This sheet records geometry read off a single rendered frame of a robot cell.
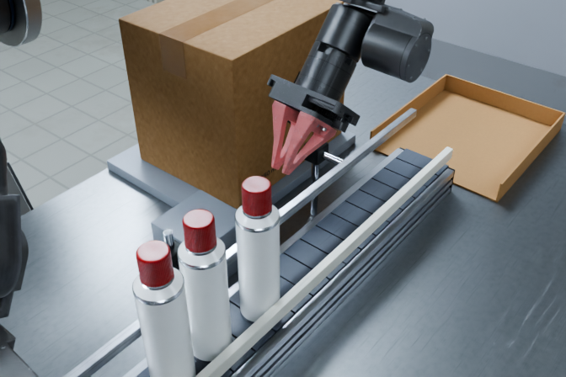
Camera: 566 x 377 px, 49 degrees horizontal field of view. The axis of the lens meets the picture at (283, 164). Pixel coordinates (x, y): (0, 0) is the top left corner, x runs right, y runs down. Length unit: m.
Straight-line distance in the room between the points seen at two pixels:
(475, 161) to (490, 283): 0.31
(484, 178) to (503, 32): 1.89
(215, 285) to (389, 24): 0.34
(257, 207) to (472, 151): 0.63
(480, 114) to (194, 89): 0.65
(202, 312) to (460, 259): 0.45
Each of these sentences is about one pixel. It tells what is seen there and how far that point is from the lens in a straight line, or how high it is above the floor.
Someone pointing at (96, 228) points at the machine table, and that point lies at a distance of 1.06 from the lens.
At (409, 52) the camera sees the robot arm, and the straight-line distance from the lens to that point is 0.69.
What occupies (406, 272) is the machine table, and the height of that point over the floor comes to 0.83.
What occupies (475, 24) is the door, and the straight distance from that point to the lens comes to 3.05.
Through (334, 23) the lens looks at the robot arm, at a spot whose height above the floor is 1.22.
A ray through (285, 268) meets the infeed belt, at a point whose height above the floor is 0.88.
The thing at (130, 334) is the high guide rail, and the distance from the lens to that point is 0.72.
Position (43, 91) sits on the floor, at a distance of 3.33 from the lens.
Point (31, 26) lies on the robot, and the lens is 1.13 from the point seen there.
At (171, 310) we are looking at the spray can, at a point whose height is 1.02.
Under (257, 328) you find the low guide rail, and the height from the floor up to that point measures 0.92.
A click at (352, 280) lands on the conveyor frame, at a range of 0.91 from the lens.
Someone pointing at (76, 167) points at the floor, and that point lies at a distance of 2.71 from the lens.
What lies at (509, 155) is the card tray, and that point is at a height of 0.83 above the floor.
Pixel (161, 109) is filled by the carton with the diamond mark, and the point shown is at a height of 0.98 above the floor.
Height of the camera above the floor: 1.50
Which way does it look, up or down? 36 degrees down
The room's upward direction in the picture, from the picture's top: straight up
